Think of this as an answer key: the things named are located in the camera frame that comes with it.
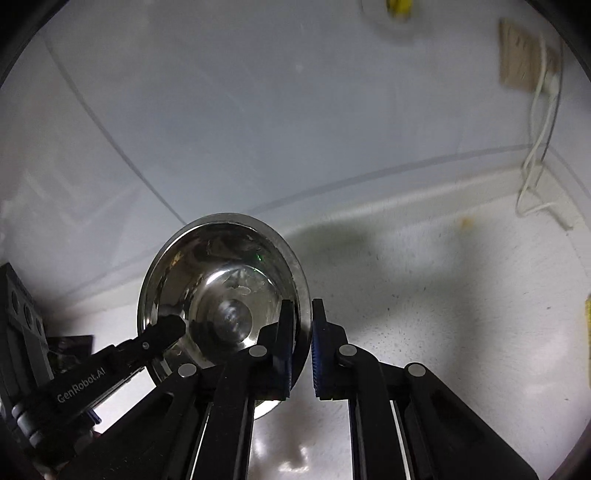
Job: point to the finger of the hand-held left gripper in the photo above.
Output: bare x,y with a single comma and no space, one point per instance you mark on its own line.
161,332

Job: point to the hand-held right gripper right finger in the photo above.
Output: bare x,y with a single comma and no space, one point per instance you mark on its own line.
319,364

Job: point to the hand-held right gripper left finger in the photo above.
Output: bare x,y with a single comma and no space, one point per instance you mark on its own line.
277,355

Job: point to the small steel bowl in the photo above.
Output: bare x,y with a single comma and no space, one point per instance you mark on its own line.
221,258

